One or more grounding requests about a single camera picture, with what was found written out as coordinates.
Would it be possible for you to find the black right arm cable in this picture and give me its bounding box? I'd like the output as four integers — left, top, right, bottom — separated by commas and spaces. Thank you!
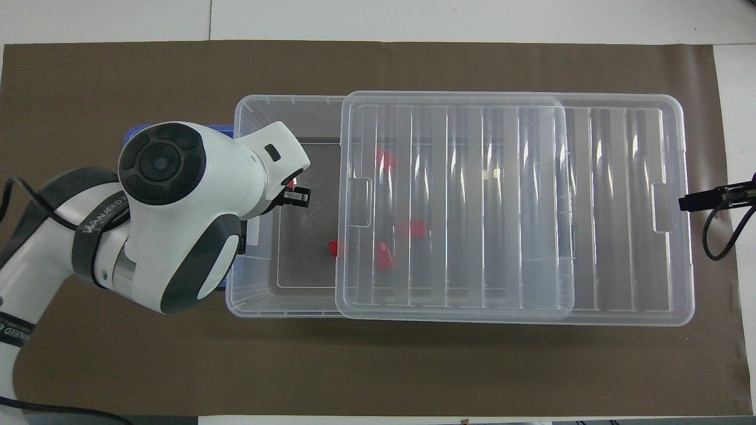
703, 173, 756, 261

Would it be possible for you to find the brown paper table mat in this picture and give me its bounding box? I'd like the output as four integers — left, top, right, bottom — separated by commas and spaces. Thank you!
0, 40, 754, 417

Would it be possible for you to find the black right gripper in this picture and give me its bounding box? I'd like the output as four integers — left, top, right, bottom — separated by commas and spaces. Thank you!
679, 183, 756, 211

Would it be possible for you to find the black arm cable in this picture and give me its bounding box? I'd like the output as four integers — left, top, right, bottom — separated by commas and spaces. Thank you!
703, 173, 756, 261
0, 177, 133, 425

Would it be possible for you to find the clear plastic storage box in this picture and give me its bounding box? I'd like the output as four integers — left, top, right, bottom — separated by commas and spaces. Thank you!
225, 94, 590, 319

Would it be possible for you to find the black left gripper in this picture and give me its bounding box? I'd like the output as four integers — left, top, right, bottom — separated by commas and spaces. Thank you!
260, 187, 311, 216

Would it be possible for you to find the black printed velcro strap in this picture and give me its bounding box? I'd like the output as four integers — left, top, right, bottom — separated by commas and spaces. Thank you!
0, 313, 37, 349
72, 192, 131, 284

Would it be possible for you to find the clear ribbed plastic box lid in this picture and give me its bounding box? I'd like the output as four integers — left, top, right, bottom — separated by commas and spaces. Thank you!
335, 90, 695, 327

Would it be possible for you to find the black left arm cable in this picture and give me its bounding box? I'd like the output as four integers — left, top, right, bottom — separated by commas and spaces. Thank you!
0, 177, 133, 425

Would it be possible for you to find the blue plastic tray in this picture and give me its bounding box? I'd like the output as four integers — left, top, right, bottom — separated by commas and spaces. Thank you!
123, 122, 235, 290

